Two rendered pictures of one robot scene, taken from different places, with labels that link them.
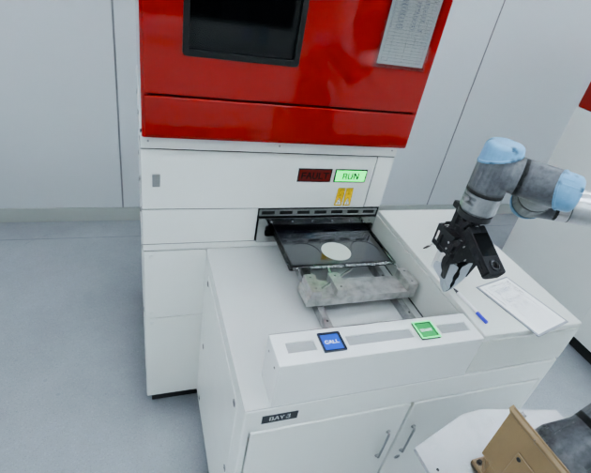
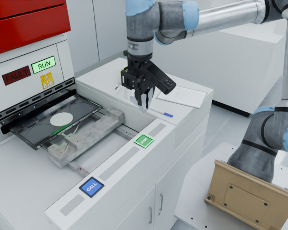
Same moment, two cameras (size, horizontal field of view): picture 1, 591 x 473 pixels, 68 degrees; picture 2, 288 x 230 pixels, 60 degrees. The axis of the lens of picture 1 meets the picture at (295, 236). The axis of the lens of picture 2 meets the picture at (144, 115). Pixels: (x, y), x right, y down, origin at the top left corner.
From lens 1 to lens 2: 26 cm
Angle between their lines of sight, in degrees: 24
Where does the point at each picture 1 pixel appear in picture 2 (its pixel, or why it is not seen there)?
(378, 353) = (125, 174)
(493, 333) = (179, 120)
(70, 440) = not seen: outside the picture
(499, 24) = not seen: outside the picture
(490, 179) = (141, 26)
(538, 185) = (173, 17)
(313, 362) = (87, 210)
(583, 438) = (253, 155)
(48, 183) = not seen: outside the picture
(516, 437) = (224, 176)
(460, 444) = (194, 194)
